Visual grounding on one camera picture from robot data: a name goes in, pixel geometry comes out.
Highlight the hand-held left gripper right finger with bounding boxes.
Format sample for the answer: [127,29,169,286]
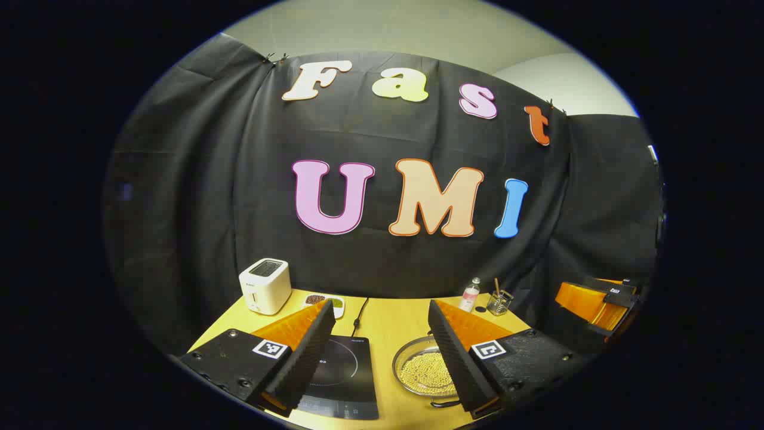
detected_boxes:
[427,299,589,420]

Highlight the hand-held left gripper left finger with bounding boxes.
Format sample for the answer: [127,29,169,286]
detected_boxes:
[179,299,337,417]

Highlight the pile of yellow soybeans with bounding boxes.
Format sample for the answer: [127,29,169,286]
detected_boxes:
[399,351,457,395]

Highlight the stainless steel pot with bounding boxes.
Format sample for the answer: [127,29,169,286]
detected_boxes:
[392,336,463,409]

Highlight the black induction cooktop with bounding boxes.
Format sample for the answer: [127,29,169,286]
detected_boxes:
[295,334,380,420]

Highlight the white divided bean dish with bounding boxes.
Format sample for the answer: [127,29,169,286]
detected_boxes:
[303,293,346,320]

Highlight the clear bottle pink label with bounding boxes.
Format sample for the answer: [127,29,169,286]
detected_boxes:
[458,277,482,312]

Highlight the glass holder with stick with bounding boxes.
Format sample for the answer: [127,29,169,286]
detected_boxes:
[486,278,515,316]

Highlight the white toaster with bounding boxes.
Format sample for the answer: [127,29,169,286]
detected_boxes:
[239,258,292,316]

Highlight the black backdrop cloth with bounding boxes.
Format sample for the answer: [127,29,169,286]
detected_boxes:
[103,33,664,359]

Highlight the black power cable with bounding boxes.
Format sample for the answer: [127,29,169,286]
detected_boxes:
[352,297,369,338]

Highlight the black camera stand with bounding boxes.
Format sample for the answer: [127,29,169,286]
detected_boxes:
[648,143,666,248]

